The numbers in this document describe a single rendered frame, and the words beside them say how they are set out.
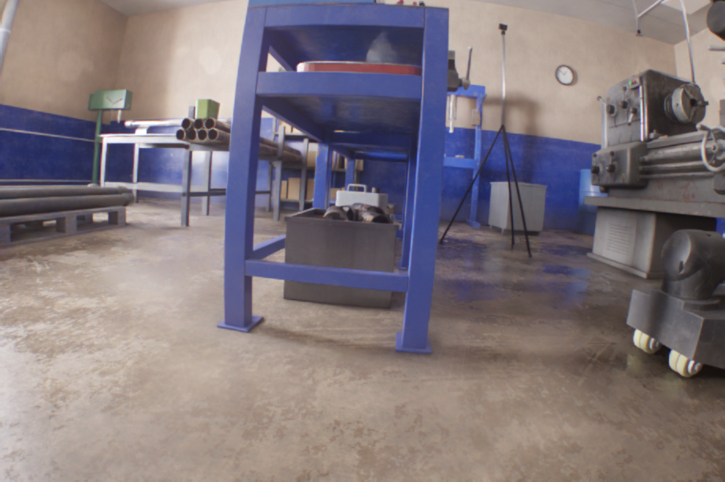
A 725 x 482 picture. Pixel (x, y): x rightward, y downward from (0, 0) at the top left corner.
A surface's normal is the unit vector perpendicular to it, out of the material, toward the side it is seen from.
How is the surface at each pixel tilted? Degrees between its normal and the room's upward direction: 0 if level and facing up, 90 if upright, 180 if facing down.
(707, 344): 90
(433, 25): 90
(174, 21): 90
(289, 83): 90
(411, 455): 0
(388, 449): 0
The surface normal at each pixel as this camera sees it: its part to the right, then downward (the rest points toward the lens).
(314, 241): -0.05, 0.06
